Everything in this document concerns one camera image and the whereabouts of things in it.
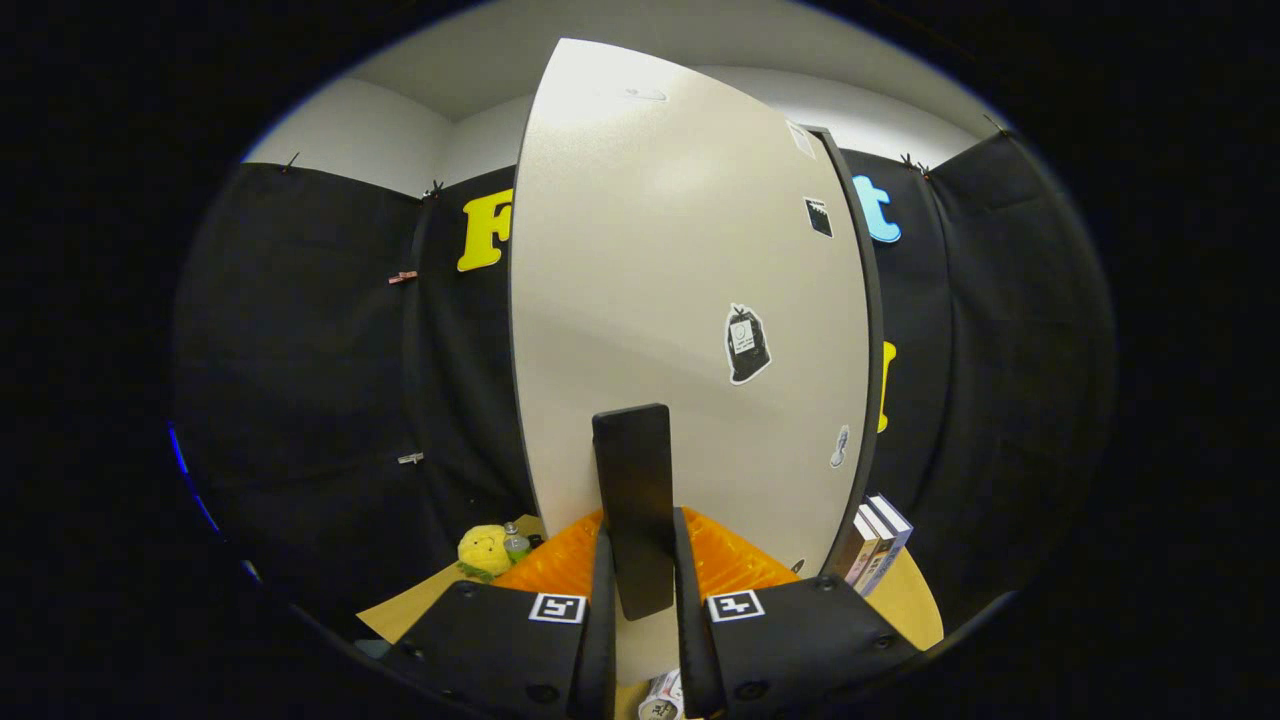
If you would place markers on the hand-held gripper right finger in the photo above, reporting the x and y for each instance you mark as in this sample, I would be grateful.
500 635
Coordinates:
800 650

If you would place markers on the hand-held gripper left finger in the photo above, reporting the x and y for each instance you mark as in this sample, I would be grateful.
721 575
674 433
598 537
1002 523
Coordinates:
500 650

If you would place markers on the white canvas shoe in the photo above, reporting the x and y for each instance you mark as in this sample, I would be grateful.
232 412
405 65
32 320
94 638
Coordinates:
662 700

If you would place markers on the dark grey shoe cabinet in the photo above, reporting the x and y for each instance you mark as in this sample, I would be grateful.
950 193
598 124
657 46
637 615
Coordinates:
872 300

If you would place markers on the beige shoe cabinet door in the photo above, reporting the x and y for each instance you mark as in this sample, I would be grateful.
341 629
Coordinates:
640 250

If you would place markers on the yellow pineapple plush toy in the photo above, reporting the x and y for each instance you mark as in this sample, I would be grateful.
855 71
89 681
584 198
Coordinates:
482 550

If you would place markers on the green label plastic bottle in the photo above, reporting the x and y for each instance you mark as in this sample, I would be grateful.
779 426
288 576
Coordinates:
516 545

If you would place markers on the grey book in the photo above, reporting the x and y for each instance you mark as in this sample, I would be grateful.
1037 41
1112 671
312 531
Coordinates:
876 545

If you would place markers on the black backdrop cloth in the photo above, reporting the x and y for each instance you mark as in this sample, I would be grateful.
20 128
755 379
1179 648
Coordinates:
300 400

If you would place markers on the red cloth clip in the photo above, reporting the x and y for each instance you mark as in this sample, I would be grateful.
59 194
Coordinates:
403 277

